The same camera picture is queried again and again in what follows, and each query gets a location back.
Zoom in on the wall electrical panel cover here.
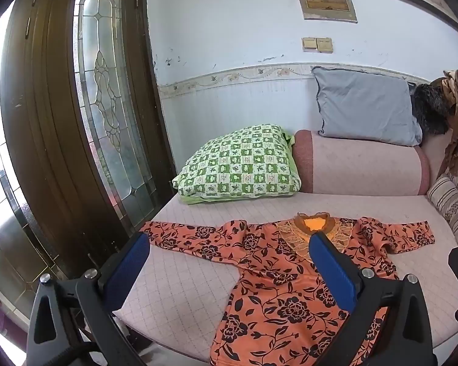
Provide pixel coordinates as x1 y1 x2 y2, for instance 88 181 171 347
295 0 357 23

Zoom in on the grey pillow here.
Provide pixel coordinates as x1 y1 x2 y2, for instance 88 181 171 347
311 66 423 147

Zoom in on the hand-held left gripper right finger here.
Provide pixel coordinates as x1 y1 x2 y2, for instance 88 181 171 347
308 231 438 366

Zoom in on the brown door with leaded glass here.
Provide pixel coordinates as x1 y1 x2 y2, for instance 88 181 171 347
0 0 178 280

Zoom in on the dark furry cloth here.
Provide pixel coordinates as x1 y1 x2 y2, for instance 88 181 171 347
408 83 456 135

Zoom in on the striped cushion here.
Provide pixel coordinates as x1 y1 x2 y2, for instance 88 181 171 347
427 168 458 265

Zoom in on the pink quilted mattress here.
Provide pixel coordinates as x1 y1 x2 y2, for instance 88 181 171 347
112 192 458 363

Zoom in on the orange floral blouse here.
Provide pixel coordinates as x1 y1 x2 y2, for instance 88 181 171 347
139 212 436 366

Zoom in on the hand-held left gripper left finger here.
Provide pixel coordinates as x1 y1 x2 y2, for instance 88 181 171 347
25 232 151 366

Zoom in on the green checked pillow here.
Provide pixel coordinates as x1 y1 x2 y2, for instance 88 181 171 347
172 124 300 205

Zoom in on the pink bolster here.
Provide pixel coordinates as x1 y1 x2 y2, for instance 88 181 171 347
292 130 431 196

